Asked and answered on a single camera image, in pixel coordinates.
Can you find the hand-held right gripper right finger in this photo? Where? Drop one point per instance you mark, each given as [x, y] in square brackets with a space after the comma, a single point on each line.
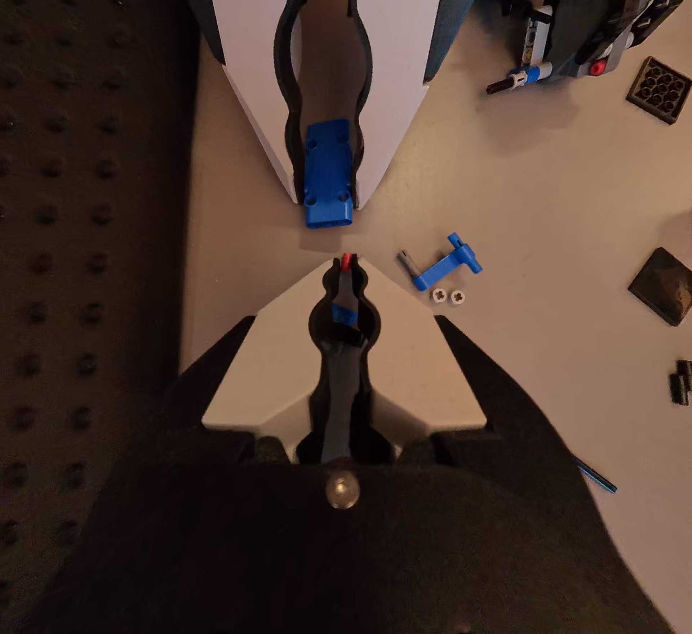
[427, 374]

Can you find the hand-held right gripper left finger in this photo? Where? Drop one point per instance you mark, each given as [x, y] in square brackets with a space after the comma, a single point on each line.
[259, 374]

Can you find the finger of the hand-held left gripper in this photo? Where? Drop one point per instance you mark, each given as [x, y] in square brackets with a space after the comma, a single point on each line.
[400, 50]
[243, 23]

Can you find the dark grey holed beam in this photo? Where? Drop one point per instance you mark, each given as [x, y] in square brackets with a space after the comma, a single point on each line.
[348, 335]

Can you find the blue angled holed beam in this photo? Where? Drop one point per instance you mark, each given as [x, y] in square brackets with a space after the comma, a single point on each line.
[443, 269]

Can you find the grey axle pin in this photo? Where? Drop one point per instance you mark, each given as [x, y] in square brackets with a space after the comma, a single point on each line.
[408, 261]

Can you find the small red pin brick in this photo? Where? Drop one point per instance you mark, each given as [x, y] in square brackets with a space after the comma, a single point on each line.
[348, 262]

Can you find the blue holed panel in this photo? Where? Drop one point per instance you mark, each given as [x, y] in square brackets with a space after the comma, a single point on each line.
[327, 174]

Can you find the grey desk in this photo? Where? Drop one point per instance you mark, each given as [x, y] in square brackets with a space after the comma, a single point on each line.
[513, 185]

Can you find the long black axle rod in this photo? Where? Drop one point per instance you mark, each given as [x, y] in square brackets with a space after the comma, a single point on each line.
[594, 474]

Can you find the black grid plate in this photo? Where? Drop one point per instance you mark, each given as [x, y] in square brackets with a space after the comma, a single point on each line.
[659, 89]

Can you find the black dimpled mat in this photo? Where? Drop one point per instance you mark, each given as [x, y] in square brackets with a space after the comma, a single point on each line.
[81, 212]

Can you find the black square printed tile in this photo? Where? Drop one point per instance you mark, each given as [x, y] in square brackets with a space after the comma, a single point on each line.
[665, 288]

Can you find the black pins with white bush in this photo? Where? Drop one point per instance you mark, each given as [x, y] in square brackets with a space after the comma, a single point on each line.
[682, 383]

